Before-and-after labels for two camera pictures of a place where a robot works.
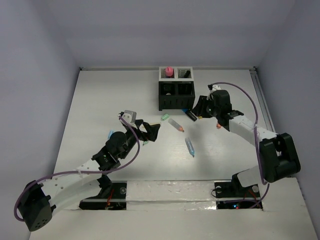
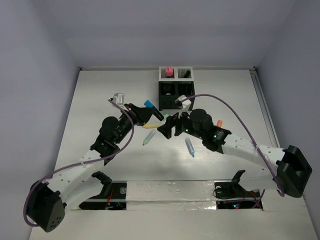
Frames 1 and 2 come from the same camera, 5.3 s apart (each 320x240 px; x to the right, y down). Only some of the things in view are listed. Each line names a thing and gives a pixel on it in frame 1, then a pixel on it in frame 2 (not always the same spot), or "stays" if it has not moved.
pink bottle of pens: (169, 71) stays
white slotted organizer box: (180, 74) stays
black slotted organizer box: (178, 95) stays
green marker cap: (165, 116) stays
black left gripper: (151, 130) -> (140, 115)
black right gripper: (199, 110) -> (166, 129)
